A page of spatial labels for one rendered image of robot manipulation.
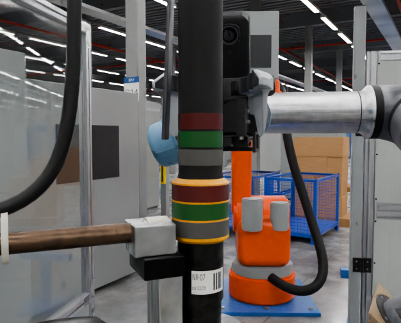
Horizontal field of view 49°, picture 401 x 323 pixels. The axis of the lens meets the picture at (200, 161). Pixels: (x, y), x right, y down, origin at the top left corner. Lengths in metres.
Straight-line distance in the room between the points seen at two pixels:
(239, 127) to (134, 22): 6.86
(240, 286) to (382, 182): 2.49
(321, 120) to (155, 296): 0.54
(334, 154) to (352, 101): 7.48
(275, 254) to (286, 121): 3.54
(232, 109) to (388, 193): 1.73
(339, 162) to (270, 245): 4.28
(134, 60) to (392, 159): 5.54
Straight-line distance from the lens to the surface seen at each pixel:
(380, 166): 2.15
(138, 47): 7.21
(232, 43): 0.53
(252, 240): 4.23
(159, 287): 0.32
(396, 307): 1.10
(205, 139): 0.31
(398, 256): 2.24
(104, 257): 4.83
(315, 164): 8.39
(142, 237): 0.31
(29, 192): 0.30
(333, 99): 0.81
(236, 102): 0.49
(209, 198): 0.31
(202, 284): 0.33
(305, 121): 0.80
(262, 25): 4.32
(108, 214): 4.79
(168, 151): 0.69
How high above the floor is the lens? 1.62
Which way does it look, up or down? 3 degrees down
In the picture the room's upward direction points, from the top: straight up
